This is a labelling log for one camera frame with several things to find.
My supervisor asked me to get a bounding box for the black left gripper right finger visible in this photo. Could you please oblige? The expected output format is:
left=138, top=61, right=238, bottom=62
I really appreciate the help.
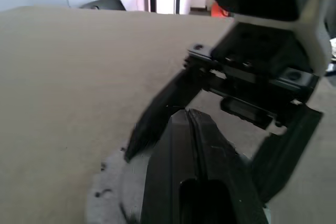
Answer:
left=187, top=109, right=266, bottom=224

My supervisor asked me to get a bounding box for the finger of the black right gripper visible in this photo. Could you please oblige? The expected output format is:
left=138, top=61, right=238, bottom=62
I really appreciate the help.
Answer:
left=124, top=67, right=208, bottom=164
left=251, top=105, right=324, bottom=204

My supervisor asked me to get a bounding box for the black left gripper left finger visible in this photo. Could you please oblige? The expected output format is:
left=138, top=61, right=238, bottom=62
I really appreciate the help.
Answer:
left=141, top=108, right=197, bottom=224

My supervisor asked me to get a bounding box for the orange background object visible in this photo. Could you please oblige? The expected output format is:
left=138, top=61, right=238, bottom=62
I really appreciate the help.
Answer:
left=211, top=2, right=232, bottom=19

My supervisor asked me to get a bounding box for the dark grey folding chair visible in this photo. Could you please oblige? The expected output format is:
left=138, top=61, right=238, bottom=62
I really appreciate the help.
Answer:
left=78, top=0, right=127, bottom=12

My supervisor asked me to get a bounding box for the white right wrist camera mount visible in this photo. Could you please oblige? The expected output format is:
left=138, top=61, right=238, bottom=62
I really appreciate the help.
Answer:
left=233, top=0, right=332, bottom=76

